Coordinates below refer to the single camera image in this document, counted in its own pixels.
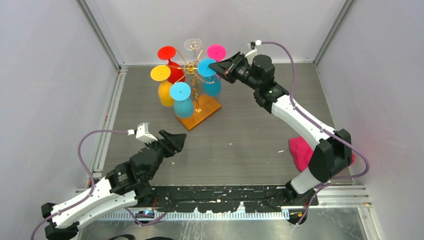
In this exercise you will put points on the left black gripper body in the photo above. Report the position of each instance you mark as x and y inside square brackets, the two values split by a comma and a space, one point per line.
[162, 148]

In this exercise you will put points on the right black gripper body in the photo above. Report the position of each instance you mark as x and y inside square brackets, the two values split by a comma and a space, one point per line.
[242, 72]

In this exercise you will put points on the pink plastic wine glass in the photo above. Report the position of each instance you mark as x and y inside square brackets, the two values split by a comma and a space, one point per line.
[215, 53]

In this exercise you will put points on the blue wine glass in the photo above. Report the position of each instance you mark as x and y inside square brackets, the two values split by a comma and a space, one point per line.
[183, 106]
[211, 83]

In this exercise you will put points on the clear wine glass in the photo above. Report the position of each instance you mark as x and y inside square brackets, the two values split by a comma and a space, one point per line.
[196, 47]

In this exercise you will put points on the red plastic wine glass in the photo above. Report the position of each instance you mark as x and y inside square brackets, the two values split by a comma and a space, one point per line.
[176, 72]

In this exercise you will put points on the yellow plastic wine glass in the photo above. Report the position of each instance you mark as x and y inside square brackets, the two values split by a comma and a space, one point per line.
[161, 73]

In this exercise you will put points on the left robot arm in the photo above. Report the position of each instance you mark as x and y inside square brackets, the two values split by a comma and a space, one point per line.
[127, 185]

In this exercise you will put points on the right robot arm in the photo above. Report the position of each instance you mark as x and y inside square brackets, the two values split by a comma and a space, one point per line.
[331, 153]

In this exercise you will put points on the pink crumpled cloth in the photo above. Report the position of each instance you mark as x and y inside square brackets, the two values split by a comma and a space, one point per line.
[301, 152]

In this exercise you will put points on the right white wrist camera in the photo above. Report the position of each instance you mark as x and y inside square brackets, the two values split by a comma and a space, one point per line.
[252, 50]

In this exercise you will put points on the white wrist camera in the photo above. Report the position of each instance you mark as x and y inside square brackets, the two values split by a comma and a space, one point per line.
[142, 133]
[252, 50]

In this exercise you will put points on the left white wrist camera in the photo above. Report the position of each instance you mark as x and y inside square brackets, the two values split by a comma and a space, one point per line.
[142, 133]

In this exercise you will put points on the gold wire glass rack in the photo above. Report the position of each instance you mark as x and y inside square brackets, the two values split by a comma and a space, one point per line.
[204, 106]

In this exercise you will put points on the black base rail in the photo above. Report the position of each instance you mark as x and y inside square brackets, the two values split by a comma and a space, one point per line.
[223, 199]

